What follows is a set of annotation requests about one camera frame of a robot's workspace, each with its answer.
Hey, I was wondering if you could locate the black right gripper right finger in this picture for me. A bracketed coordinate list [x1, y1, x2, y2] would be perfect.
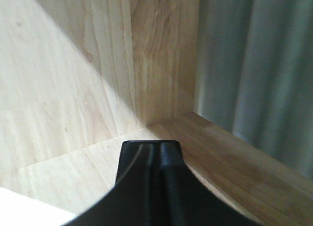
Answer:
[158, 140, 262, 226]

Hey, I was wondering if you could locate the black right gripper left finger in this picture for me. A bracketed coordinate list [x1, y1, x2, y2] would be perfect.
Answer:
[58, 140, 161, 226]

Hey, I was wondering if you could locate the wooden desk shelf unit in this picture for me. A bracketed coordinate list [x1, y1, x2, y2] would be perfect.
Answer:
[0, 0, 313, 226]

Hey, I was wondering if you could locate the grey curtain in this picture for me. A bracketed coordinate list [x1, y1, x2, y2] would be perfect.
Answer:
[195, 0, 313, 178]

